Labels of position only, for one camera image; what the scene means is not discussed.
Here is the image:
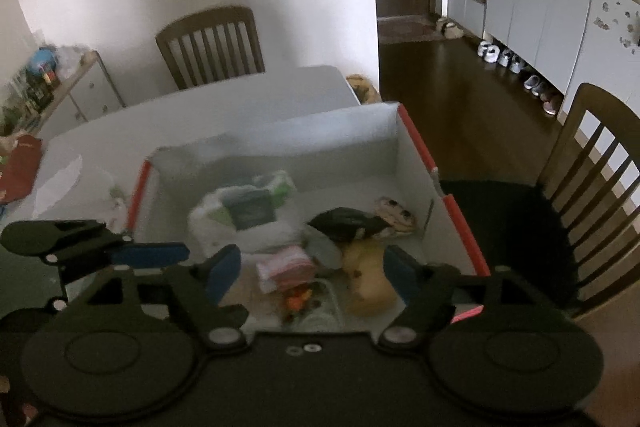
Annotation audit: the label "yellow brown cushion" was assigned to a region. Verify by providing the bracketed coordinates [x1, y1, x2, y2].
[345, 74, 382, 106]

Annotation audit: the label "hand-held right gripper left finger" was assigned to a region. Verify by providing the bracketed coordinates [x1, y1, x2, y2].
[90, 243, 250, 352]

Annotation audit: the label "door mat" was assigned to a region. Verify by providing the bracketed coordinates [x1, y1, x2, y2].
[377, 15, 445, 46]

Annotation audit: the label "yellow plush toy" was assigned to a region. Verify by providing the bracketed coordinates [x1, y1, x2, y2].
[342, 239, 397, 317]

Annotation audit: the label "wooden chair with black cushion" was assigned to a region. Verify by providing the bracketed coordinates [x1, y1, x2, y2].
[439, 82, 640, 319]

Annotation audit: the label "white cardboard box red edges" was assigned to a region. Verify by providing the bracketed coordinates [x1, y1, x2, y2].
[124, 101, 492, 325]

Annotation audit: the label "low white drawer cabinet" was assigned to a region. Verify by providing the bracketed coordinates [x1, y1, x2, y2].
[36, 51, 127, 128]

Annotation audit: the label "white drawer cabinet with clutter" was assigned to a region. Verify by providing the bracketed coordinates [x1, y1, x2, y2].
[0, 43, 95, 138]

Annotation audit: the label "wooden slat-back chair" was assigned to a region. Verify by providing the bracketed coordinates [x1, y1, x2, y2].
[155, 5, 266, 90]

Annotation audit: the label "white green tissue pack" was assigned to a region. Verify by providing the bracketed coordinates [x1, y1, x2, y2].
[187, 170, 297, 254]

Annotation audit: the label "pair of light slippers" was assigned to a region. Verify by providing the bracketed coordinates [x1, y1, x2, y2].
[436, 17, 464, 40]

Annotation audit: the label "black pouch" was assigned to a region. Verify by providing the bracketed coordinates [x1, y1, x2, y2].
[306, 206, 392, 241]

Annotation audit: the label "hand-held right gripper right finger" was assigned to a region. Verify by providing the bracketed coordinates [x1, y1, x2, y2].
[377, 244, 547, 352]

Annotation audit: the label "crumpled white plastic wrap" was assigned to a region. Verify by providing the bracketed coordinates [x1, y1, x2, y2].
[94, 176, 132, 229]

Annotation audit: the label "small orange object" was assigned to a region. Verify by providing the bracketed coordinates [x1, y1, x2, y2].
[285, 287, 312, 313]

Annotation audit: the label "patterned beige pouch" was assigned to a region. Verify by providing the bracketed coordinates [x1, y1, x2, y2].
[374, 196, 417, 236]

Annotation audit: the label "white tall cabinets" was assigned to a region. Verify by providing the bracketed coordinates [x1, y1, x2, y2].
[446, 0, 640, 108]

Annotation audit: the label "row of shoes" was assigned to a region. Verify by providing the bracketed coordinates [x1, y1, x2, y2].
[476, 38, 564, 116]

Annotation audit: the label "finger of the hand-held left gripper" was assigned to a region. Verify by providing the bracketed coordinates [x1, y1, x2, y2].
[52, 219, 135, 249]
[62, 240, 192, 289]

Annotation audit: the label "white paper sheet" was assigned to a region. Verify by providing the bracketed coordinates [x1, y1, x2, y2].
[31, 154, 84, 219]

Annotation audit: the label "pink packet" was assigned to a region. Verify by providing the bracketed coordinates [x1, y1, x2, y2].
[256, 244, 317, 294]

